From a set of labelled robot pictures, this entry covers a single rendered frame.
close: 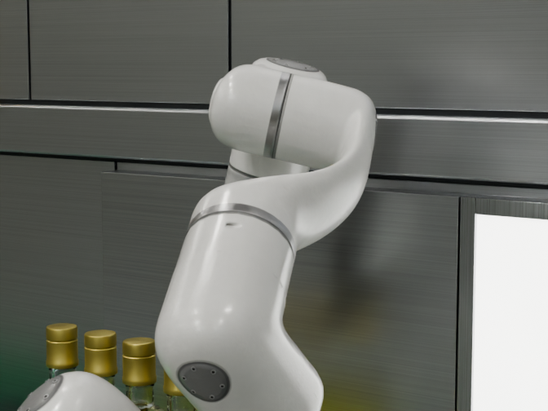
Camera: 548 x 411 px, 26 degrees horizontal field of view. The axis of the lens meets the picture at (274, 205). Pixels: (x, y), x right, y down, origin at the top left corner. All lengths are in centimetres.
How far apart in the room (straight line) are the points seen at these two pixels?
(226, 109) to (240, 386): 27
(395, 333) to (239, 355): 42
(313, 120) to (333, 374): 35
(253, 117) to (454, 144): 24
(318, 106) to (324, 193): 10
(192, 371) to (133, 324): 61
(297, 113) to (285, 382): 26
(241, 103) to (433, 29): 27
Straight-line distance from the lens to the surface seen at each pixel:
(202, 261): 83
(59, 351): 131
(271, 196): 89
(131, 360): 123
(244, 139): 100
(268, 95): 99
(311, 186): 91
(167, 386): 120
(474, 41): 117
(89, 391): 78
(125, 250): 140
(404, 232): 118
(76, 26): 148
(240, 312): 80
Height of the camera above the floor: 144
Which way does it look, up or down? 7 degrees down
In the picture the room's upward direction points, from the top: straight up
